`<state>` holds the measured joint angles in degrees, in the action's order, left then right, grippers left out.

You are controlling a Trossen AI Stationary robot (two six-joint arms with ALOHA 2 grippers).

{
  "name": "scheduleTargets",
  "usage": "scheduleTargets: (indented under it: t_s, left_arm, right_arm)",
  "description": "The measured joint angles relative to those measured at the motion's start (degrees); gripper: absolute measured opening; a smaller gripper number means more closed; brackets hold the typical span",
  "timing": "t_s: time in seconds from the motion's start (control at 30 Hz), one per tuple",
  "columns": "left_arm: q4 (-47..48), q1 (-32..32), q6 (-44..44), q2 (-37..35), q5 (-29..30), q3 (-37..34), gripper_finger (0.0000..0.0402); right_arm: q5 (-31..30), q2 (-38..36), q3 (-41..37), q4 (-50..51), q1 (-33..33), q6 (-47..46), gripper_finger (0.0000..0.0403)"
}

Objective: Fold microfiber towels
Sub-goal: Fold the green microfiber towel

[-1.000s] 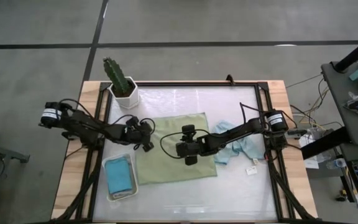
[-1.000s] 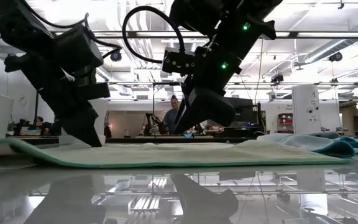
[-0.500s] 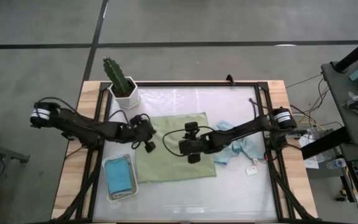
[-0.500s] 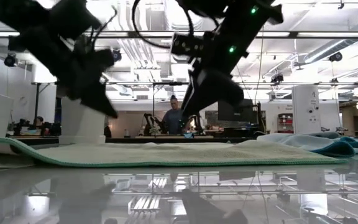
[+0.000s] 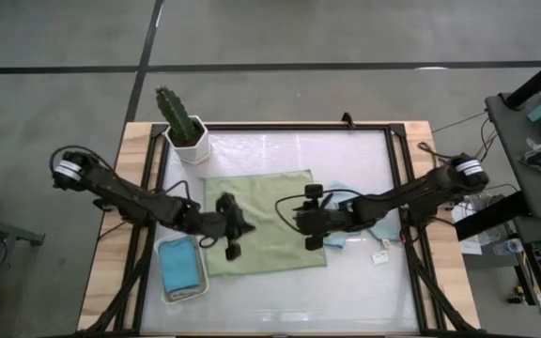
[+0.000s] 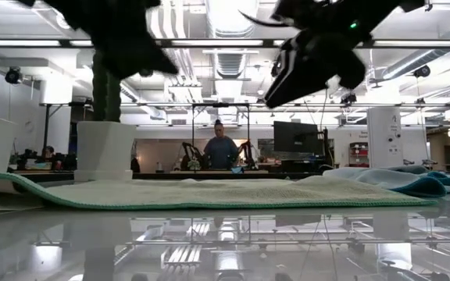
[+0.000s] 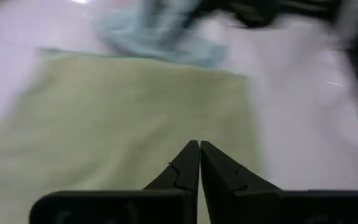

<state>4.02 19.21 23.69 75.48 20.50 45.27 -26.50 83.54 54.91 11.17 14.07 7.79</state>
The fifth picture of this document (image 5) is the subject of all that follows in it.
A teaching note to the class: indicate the white paper sheet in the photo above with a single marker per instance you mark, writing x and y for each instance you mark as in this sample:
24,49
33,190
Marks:
468,246

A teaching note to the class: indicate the yellow and black tool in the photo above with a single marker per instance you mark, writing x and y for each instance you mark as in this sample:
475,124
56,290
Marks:
517,295

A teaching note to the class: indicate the white plastic tray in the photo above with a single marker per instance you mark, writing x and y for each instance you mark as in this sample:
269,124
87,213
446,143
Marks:
204,281

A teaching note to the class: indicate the clear plastic bottle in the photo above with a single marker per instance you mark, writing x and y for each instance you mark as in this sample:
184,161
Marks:
510,247

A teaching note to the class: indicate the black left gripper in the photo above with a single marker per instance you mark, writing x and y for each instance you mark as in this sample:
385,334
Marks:
223,224

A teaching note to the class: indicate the green cactus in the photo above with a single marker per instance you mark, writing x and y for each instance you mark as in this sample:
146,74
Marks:
174,112

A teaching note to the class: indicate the black slanted pole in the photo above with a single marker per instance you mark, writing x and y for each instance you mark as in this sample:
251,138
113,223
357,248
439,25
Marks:
538,80

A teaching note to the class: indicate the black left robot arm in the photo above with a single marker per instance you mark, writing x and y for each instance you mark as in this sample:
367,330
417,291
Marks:
125,195

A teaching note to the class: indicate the teal microfiber towel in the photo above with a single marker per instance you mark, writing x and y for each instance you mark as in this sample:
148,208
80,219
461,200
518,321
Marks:
179,264

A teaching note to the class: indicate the pale green microfiber towel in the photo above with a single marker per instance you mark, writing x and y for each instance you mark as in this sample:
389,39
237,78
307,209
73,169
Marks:
270,244

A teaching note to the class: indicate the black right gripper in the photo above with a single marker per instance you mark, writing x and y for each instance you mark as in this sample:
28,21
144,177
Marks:
322,221

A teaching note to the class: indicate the light blue microfiber towel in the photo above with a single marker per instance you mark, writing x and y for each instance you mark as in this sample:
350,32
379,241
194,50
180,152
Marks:
385,231

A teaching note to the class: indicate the grey workstation cart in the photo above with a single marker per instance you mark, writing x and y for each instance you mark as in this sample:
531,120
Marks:
524,197

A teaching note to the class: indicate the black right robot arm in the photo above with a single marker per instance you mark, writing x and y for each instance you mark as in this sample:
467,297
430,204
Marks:
416,190

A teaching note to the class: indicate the grey metal bench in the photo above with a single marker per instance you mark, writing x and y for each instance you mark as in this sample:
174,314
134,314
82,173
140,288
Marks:
7,230

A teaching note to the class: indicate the small white paper label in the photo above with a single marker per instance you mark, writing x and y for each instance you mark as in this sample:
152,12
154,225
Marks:
380,256

